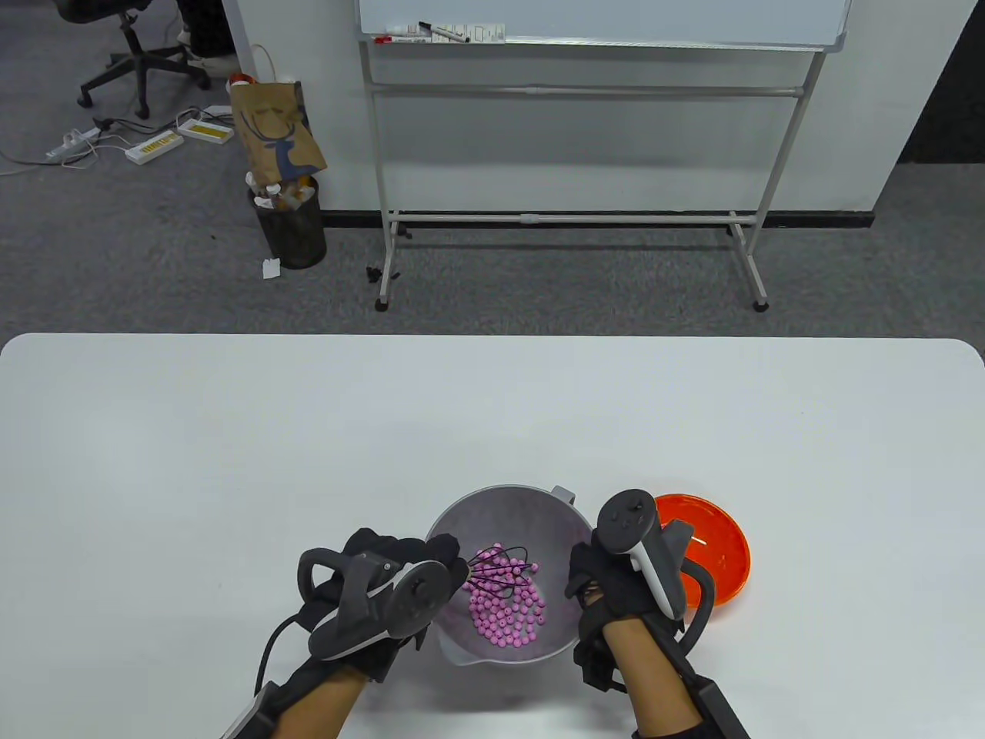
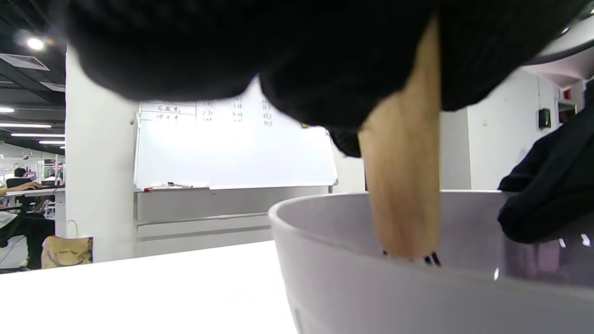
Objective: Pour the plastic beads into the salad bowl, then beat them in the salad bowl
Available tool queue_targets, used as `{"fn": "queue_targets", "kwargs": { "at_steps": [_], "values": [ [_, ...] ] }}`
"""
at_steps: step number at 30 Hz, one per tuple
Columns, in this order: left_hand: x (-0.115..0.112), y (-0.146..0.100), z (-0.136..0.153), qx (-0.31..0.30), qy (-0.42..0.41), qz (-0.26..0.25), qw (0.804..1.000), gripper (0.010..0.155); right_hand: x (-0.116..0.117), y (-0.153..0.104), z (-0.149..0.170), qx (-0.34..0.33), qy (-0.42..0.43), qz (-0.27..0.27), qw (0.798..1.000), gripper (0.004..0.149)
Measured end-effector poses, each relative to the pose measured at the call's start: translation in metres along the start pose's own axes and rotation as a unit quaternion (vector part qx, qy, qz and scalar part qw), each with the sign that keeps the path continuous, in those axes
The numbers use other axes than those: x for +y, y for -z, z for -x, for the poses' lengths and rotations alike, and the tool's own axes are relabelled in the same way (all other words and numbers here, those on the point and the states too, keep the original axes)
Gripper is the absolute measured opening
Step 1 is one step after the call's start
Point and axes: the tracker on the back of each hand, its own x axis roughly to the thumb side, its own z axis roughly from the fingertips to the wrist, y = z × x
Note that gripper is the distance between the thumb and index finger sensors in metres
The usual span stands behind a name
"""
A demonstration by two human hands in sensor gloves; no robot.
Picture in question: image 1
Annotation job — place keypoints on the orange plastic bowl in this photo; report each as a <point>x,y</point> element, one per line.
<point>719,550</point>

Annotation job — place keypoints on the grey hand controller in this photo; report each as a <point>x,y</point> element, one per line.
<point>400,600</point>
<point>639,539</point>

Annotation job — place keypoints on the grey left hand controller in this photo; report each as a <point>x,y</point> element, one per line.
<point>400,600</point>

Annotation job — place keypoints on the grey right hand controller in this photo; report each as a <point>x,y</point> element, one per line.
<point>639,539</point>

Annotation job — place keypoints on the black marker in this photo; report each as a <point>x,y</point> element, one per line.
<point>444,32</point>

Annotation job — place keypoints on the black office chair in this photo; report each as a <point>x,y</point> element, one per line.
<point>142,58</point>

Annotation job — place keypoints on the brown paper bag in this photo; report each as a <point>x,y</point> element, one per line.
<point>277,123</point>

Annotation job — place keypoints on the person's left forearm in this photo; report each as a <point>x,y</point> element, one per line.
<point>315,708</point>

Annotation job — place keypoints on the pile of pink beads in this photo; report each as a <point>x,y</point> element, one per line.
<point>504,616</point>

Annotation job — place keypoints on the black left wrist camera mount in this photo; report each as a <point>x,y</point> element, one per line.
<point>250,712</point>

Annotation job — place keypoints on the whiteboard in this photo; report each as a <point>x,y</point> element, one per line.
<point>616,19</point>

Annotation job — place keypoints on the white whiteboard eraser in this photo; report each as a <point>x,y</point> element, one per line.
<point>487,33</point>

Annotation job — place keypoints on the person's right hand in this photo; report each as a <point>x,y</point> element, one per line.
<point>608,596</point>

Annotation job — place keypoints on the black mesh trash bin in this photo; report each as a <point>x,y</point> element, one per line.
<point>296,231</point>

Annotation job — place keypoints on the person's right fingers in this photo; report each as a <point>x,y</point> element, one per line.
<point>582,570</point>

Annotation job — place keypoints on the white paper scrap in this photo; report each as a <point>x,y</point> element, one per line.
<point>271,269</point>

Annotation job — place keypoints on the white yellow power strip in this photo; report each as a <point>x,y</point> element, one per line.
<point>204,128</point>
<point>154,147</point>

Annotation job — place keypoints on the person's left fingers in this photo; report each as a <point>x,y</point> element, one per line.
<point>446,550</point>

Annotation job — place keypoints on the white whiteboard stand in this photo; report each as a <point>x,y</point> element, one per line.
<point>585,91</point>

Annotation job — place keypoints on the person's left hand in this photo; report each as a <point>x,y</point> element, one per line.
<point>362,543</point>

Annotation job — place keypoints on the grey mixing bowl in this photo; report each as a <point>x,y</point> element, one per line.
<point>500,516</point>

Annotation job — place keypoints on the red marker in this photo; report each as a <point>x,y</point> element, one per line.
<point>392,38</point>

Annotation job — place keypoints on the red capped bottle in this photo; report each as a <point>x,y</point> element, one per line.
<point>242,78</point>

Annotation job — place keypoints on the person's right forearm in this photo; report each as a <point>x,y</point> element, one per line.
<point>650,685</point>

